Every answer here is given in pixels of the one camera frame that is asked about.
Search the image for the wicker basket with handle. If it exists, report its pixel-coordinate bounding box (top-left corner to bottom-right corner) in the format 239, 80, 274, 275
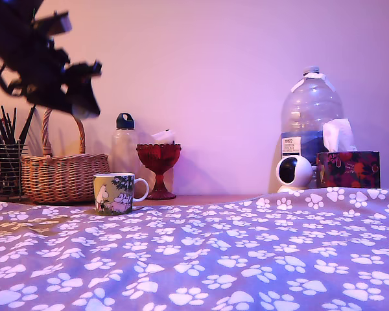
20, 108, 110, 205

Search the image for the wire utensil rack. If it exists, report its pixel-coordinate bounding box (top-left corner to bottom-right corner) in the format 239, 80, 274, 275
0, 144, 29, 202

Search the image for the clear bottle with dark cap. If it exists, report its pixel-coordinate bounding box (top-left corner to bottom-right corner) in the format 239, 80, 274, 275
111, 112, 140, 195

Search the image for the red glass goblet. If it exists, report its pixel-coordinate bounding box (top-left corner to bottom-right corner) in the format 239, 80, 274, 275
136, 143, 182, 201

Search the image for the cartoon print ceramic mug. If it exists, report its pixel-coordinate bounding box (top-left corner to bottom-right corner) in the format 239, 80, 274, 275
93, 172, 149, 216

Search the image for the paw print cloth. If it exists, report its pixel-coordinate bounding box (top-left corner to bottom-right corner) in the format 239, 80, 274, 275
0, 187, 389, 311

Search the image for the white tissue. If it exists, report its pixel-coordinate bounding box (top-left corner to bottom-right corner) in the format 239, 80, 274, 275
322, 118, 358, 153

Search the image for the small white round camera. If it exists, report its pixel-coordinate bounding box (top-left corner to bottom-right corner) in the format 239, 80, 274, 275
275, 155, 314, 194

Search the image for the large clear water bottle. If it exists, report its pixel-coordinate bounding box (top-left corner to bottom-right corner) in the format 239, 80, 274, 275
281, 66, 344, 192

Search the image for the floral tissue box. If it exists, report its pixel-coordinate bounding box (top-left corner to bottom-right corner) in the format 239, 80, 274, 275
316, 150, 381, 189

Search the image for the white packet in goblet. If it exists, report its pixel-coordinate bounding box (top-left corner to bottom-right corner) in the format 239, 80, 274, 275
150, 129, 176, 144

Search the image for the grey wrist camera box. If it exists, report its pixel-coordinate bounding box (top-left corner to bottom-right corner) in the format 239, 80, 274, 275
30, 11, 73, 37

